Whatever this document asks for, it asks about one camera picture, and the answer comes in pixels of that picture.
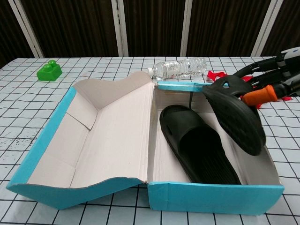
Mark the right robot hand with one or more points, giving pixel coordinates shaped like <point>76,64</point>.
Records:
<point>269,77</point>

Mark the black slipper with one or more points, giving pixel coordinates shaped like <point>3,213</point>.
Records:
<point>239,124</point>
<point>182,126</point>

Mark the light blue cardboard shoe box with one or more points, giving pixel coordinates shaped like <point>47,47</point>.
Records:
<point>105,140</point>

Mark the dark pleated screen panel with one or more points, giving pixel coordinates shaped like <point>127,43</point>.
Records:
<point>75,28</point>
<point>152,28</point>
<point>9,35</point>
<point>225,28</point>
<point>288,28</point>

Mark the clear plastic water bottle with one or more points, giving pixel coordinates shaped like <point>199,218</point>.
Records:
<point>178,66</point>

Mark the green toy building block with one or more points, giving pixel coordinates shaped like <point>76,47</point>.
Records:
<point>48,73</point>

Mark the white checkered tablecloth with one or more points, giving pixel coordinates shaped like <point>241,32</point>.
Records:
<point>93,213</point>

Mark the white screen frame post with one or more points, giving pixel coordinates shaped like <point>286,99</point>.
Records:
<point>119,28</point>
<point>186,28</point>
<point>29,30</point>
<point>267,28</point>

